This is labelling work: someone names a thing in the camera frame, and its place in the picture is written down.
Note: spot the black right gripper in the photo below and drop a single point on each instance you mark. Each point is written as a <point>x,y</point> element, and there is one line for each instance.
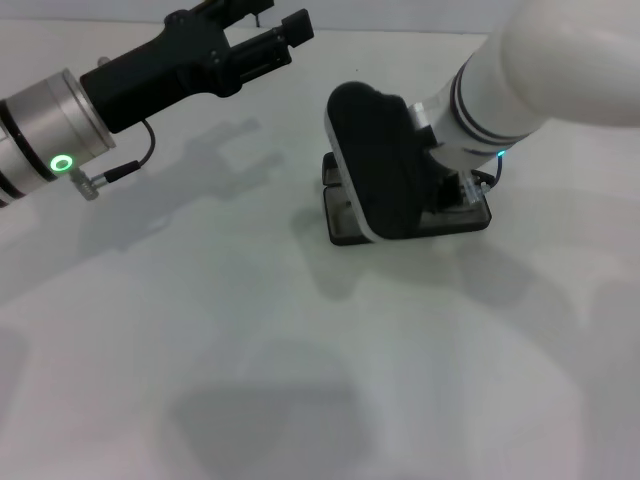
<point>445,192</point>

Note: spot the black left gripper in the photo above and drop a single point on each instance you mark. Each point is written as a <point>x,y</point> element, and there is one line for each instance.
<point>150,75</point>

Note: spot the black glasses case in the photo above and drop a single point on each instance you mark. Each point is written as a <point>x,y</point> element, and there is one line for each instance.
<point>345,227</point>

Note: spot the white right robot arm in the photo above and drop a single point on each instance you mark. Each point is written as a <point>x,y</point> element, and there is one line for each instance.
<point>550,65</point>

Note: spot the right wrist silver plug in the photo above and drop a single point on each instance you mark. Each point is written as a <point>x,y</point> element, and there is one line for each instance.
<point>419,114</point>

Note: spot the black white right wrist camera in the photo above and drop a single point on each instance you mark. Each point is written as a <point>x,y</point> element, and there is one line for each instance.
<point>375,160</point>

